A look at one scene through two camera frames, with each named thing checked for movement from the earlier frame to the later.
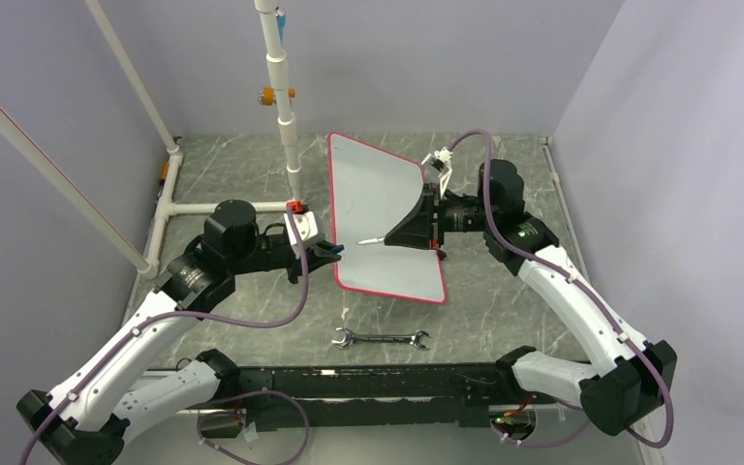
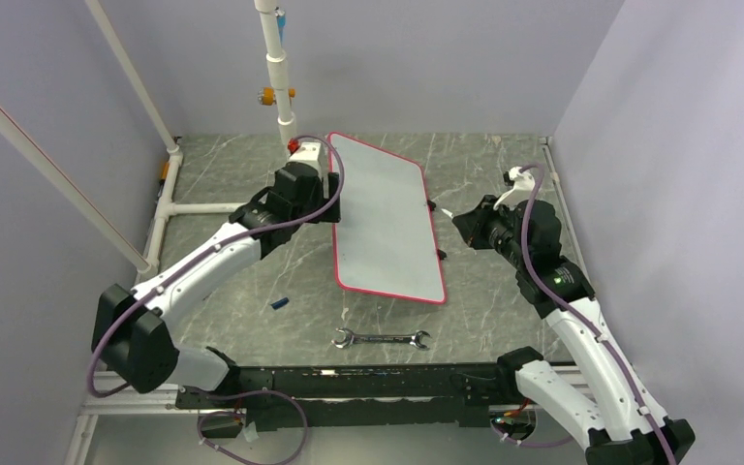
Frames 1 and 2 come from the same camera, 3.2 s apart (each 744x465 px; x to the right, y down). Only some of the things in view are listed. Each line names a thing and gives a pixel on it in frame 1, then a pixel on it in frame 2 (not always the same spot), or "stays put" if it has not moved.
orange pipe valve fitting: (266, 95) stays put
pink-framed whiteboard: (370, 188) stays put
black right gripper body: (452, 215) → (492, 228)
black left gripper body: (270, 255) → (318, 201)
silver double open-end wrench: (349, 338) stays put
